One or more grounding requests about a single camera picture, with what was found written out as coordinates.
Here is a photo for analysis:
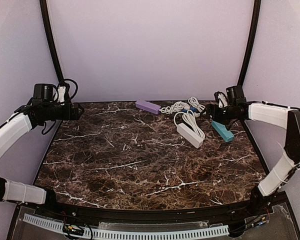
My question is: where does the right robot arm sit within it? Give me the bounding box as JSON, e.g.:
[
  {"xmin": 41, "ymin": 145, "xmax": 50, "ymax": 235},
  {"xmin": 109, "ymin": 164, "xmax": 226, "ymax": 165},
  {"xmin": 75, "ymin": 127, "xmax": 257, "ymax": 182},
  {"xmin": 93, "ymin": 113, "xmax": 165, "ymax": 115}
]
[{"xmin": 205, "ymin": 101, "xmax": 300, "ymax": 215}]

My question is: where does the white power strip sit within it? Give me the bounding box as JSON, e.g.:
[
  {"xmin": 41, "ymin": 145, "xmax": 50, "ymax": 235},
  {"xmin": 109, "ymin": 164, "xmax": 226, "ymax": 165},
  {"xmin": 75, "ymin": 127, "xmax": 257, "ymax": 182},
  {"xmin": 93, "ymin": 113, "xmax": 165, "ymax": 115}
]
[{"xmin": 176, "ymin": 123, "xmax": 204, "ymax": 149}]

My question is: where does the white slotted cable duct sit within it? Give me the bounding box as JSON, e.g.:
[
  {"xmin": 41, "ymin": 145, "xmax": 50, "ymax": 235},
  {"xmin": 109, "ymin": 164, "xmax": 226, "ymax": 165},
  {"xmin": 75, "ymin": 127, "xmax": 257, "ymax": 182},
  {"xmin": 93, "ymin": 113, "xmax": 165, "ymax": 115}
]
[{"xmin": 22, "ymin": 213, "xmax": 230, "ymax": 240}]

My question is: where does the left circuit board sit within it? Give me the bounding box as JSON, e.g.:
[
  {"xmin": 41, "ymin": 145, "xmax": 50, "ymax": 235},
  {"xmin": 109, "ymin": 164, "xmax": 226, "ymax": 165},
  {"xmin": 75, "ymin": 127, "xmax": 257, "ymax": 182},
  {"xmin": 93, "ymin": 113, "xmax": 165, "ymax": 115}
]
[{"xmin": 62, "ymin": 223, "xmax": 85, "ymax": 236}]

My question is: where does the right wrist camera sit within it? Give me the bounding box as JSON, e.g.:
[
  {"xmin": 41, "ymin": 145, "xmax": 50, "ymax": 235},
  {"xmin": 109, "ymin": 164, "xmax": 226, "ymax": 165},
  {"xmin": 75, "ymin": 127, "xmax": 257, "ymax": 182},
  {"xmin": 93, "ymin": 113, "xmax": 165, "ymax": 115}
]
[{"xmin": 226, "ymin": 85, "xmax": 247, "ymax": 106}]

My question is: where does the black frame post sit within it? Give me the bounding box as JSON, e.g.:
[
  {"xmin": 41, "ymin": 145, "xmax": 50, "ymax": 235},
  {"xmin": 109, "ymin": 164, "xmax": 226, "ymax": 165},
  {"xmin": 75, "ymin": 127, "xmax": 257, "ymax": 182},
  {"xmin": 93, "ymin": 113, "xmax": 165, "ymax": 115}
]
[
  {"xmin": 237, "ymin": 0, "xmax": 262, "ymax": 87},
  {"xmin": 39, "ymin": 0, "xmax": 64, "ymax": 82}
]

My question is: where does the left black frame post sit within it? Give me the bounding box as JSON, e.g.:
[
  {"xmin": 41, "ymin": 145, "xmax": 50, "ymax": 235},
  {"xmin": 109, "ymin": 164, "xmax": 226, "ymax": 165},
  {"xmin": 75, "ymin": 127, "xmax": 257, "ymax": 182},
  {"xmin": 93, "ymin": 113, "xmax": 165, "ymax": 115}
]
[{"xmin": 39, "ymin": 0, "xmax": 64, "ymax": 82}]

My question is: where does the purple strip white cable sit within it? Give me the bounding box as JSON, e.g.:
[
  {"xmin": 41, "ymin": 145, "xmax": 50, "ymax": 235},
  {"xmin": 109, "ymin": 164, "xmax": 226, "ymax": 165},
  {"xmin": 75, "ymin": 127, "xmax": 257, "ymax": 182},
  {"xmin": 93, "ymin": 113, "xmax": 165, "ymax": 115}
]
[{"xmin": 158, "ymin": 100, "xmax": 191, "ymax": 115}]

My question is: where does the teal strip white cable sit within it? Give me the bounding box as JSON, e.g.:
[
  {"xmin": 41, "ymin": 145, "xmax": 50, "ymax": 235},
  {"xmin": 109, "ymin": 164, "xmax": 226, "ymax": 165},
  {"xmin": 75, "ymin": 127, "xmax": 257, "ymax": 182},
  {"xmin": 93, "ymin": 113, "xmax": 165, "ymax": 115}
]
[{"xmin": 187, "ymin": 96, "xmax": 207, "ymax": 118}]

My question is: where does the right black frame post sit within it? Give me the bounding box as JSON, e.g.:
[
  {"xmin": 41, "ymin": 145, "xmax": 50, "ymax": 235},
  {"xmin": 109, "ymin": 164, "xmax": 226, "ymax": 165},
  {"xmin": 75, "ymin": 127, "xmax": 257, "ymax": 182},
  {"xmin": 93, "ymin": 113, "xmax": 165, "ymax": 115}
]
[{"xmin": 237, "ymin": 0, "xmax": 262, "ymax": 87}]

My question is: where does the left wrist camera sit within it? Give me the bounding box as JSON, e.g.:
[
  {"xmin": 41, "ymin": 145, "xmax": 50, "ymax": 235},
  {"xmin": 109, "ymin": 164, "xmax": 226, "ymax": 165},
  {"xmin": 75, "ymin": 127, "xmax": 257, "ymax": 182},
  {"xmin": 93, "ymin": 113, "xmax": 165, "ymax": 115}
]
[{"xmin": 33, "ymin": 83, "xmax": 57, "ymax": 103}]

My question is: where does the teal power strip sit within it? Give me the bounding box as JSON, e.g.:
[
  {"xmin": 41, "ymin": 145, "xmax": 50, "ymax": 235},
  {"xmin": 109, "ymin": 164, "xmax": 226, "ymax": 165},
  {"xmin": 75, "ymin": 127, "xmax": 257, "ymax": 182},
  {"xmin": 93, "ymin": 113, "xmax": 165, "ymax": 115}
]
[{"xmin": 211, "ymin": 121, "xmax": 235, "ymax": 143}]

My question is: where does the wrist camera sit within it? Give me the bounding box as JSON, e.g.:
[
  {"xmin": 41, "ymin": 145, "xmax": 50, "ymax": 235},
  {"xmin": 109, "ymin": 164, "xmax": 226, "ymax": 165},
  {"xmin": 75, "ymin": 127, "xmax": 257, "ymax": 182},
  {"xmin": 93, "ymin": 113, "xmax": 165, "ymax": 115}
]
[
  {"xmin": 33, "ymin": 83, "xmax": 57, "ymax": 103},
  {"xmin": 226, "ymin": 85, "xmax": 247, "ymax": 106}
]

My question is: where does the black front rail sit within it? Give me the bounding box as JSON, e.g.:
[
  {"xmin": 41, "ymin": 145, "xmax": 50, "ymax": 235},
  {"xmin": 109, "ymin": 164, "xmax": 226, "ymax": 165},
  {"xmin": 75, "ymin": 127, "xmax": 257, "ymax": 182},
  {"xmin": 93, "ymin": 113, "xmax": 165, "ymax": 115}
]
[{"xmin": 58, "ymin": 201, "xmax": 251, "ymax": 225}]

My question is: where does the dark blue cube socket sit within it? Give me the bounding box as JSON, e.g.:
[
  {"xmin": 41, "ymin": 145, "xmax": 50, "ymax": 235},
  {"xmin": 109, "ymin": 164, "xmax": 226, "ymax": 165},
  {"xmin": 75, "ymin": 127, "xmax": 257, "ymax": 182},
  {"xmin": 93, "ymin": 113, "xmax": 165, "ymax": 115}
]
[{"xmin": 181, "ymin": 107, "xmax": 197, "ymax": 113}]

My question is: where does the purple power strip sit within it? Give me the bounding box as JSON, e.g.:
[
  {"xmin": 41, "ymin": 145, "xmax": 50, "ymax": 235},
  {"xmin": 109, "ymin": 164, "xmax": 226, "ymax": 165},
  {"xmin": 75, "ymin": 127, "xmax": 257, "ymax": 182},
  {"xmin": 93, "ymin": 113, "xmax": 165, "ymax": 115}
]
[{"xmin": 135, "ymin": 99, "xmax": 161, "ymax": 115}]

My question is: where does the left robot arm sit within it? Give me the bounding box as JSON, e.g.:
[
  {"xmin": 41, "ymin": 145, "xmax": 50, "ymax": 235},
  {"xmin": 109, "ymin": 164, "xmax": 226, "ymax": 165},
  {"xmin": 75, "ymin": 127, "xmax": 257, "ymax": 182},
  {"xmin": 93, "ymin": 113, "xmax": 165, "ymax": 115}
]
[{"xmin": 0, "ymin": 101, "xmax": 85, "ymax": 205}]

